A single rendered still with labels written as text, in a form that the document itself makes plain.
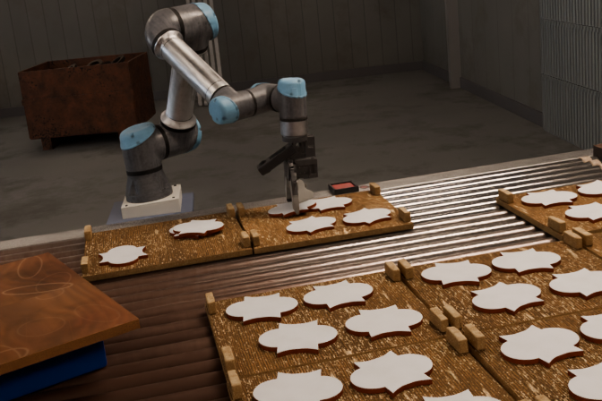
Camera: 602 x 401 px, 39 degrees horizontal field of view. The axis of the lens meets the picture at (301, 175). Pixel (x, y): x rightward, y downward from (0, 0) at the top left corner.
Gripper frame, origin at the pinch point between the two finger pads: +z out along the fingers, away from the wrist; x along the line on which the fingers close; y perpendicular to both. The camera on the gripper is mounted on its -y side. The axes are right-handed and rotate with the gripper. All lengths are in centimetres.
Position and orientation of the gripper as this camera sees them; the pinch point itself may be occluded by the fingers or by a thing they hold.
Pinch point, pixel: (291, 207)
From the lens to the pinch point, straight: 234.1
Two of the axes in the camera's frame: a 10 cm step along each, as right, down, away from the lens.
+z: 0.6, 9.7, 2.4
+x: -2.0, -2.2, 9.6
